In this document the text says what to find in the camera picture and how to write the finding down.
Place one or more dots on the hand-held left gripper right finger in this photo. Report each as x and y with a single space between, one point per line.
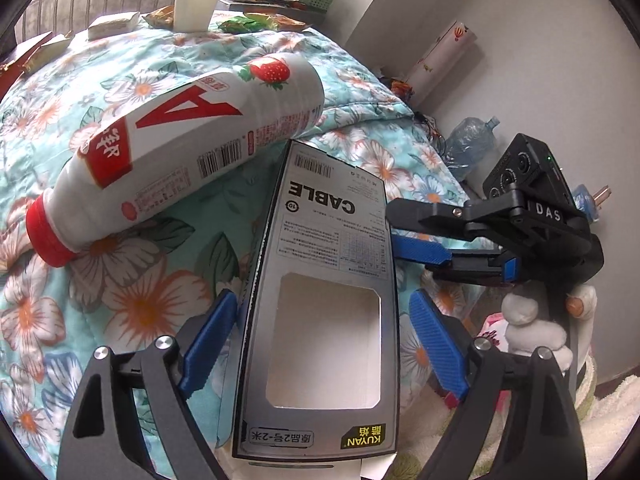
440 345

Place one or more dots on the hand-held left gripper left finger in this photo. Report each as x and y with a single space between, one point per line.
210 345

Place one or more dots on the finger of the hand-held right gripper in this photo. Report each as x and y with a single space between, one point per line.
422 251
430 217

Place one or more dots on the person's right hand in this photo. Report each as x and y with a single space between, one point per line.
530 332

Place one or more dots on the small blue container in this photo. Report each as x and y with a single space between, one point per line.
592 202

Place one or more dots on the pink tissue packet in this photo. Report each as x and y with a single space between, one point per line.
492 329

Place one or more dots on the large blue water jug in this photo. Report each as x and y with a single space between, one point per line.
470 147

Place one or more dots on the black orange bag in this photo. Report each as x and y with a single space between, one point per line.
402 89

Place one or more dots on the white strawberry yogurt bottle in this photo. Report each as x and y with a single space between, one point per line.
190 145

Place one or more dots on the orange snack wrapper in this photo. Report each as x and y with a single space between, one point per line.
285 22

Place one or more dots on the grey bedside cabinet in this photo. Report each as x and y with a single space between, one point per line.
270 7

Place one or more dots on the green snack wrapper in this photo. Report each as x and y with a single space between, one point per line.
239 24

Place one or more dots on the white paper cup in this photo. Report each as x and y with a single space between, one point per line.
195 7

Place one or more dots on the yellow snack wrapper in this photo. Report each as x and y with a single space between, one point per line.
160 16

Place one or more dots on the white blue medicine box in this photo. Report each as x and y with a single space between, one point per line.
114 25

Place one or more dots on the red cardboard box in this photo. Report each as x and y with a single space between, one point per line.
20 62

